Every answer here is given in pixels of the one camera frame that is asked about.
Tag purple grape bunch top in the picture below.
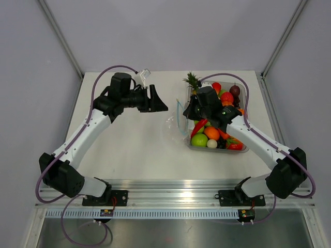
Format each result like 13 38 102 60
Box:
233 97 240 108

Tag purple passion fruit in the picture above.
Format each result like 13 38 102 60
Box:
229 84 240 98

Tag red apple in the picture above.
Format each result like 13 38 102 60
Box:
212 82 222 94

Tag aluminium frame post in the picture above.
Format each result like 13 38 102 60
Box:
36 0 84 81
261 0 310 79

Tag dark grape bunch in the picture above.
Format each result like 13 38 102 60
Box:
217 137 228 149

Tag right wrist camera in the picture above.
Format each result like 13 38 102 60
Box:
201 81 212 88

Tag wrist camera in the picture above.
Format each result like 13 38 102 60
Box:
134 69 151 88
201 81 212 88

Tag purple cable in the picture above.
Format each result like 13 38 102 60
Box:
199 73 317 225
35 65 138 245

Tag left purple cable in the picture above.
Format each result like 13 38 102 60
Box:
35 65 138 245

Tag white egg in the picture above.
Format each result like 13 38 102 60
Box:
207 139 218 148

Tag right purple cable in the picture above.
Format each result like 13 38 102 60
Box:
199 73 317 225

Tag right aluminium frame post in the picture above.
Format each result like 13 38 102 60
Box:
261 0 310 79

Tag green apple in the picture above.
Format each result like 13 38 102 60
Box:
191 133 208 147
205 121 212 127

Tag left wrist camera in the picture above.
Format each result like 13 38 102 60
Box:
134 69 151 88

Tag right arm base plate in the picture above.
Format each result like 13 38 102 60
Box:
214 190 266 207

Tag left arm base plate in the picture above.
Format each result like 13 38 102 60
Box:
82 190 129 207

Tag red chili pepper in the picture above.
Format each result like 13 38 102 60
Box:
190 119 208 138

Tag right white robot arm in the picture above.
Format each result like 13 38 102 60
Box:
183 86 308 205

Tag pineapple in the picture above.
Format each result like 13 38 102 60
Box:
183 72 202 95

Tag orange mini pumpkin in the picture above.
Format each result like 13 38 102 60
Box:
222 101 233 106

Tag large orange fruit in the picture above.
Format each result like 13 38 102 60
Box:
238 108 245 115

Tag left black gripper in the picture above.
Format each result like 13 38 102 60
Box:
121 84 168 113

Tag clear zip top bag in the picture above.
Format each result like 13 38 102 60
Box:
161 98 192 146

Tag left aluminium frame post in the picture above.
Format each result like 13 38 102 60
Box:
36 0 84 81

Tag green apple front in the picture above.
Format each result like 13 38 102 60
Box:
191 133 208 147

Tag orange carrot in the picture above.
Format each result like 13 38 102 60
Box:
218 129 230 140

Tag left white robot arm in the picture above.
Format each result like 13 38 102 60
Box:
38 69 168 206

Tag aluminium mounting rail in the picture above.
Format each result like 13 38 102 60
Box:
39 179 316 209

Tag clear plastic food bin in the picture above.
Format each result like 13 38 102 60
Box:
177 80 249 153

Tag white slotted cable duct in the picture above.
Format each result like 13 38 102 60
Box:
46 208 239 220

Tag red tomato with leaves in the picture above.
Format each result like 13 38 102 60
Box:
225 137 244 151

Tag red pomegranate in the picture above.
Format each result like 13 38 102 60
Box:
220 92 234 104

